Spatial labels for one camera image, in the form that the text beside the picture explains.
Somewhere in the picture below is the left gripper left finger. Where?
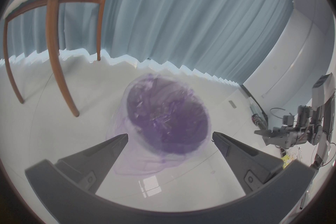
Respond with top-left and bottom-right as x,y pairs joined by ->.
54,133 -> 129,194

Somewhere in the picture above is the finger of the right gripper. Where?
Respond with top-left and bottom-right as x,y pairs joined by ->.
254,128 -> 274,137
262,136 -> 279,146

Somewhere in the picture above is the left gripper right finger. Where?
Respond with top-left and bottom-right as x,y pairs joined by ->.
212,131 -> 285,196

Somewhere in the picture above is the purple plastic bag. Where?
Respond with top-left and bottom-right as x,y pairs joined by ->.
106,73 -> 212,175

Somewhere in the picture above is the yellow printed packet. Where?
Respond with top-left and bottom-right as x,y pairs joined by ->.
280,153 -> 295,167

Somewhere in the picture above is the blue-grey curtain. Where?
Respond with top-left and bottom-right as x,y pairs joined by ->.
0,0 -> 293,85

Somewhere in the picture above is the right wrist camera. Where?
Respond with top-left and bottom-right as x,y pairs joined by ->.
282,114 -> 295,126

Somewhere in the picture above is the black cable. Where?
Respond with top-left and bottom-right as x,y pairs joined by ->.
270,107 -> 292,120

